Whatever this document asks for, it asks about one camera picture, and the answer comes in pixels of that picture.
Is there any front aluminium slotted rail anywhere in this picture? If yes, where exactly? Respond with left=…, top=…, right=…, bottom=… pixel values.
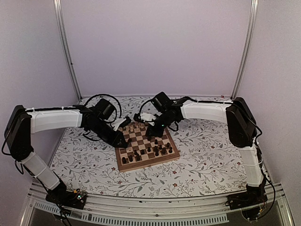
left=20, top=182, right=297, bottom=226

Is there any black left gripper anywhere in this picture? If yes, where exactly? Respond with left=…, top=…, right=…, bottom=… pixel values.
left=89, top=120, right=127, bottom=148

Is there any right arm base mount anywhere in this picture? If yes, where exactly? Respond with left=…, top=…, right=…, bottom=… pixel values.
left=225, top=185, right=268, bottom=221

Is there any wooden chess board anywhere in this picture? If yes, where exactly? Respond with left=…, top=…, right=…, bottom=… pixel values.
left=115, top=124, right=180, bottom=172

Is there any row of white chess pieces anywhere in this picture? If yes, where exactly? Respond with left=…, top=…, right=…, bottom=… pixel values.
left=119, top=123, right=145, bottom=133

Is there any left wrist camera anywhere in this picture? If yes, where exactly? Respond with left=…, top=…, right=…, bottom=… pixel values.
left=111, top=116, right=131, bottom=131

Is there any aluminium frame post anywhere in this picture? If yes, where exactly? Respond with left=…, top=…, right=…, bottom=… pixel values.
left=230, top=0, right=259, bottom=99
left=53, top=0, right=82, bottom=100

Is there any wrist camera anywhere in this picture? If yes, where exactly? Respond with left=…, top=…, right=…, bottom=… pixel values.
left=111, top=116, right=131, bottom=131
left=134, top=113, right=157, bottom=123

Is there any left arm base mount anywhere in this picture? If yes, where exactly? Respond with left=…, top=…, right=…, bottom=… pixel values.
left=46, top=188, right=87, bottom=210

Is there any black looped cable left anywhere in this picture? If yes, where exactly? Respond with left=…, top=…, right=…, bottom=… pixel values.
left=84, top=93, right=123, bottom=118

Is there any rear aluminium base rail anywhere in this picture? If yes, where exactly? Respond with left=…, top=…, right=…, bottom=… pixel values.
left=81, top=94, right=231, bottom=99

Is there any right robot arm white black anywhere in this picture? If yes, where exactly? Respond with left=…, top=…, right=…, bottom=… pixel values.
left=138, top=92, right=268, bottom=209

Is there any left aluminium frame post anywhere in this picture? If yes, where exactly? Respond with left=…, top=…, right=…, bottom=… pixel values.
left=53, top=0, right=82, bottom=100

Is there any right aluminium frame post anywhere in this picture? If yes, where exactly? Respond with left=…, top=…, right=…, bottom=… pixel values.
left=230, top=0, right=259, bottom=99

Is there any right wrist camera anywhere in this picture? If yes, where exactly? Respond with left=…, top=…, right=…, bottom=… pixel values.
left=134, top=113, right=157, bottom=123

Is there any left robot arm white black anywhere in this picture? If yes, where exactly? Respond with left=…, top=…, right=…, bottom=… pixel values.
left=3, top=98, right=131, bottom=206

